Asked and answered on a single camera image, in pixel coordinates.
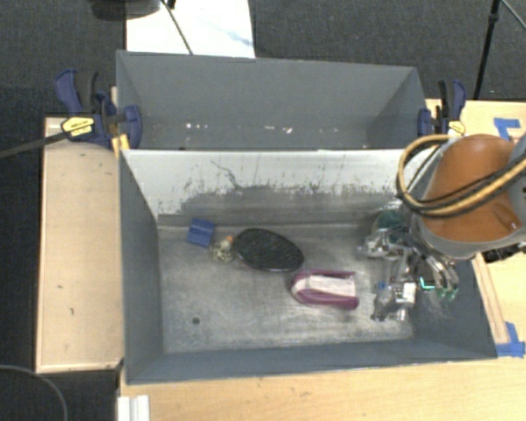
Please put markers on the pale wood board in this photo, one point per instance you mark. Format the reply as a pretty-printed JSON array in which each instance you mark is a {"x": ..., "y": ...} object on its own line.
[{"x": 79, "y": 252}]

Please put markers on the speckled small ball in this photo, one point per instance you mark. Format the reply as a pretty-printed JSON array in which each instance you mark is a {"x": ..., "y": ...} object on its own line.
[{"x": 221, "y": 251}]

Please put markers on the black oval mesh brush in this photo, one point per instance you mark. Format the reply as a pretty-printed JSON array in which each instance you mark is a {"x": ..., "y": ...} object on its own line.
[{"x": 269, "y": 250}]

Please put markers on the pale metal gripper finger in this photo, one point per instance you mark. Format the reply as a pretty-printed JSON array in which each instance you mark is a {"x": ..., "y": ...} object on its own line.
[
  {"x": 379, "y": 244},
  {"x": 394, "y": 301}
]

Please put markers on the dark teal round object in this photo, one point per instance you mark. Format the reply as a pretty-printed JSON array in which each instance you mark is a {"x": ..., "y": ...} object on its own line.
[{"x": 390, "y": 219}]

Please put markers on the grey metal bin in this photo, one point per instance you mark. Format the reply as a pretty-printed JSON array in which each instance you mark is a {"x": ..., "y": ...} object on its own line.
[{"x": 254, "y": 305}]

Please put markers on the purple and white pouch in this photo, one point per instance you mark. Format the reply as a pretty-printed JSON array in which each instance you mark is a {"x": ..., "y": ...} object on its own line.
[{"x": 324, "y": 288}]

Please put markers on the small blue block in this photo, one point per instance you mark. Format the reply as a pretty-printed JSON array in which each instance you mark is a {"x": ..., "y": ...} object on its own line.
[{"x": 200, "y": 231}]

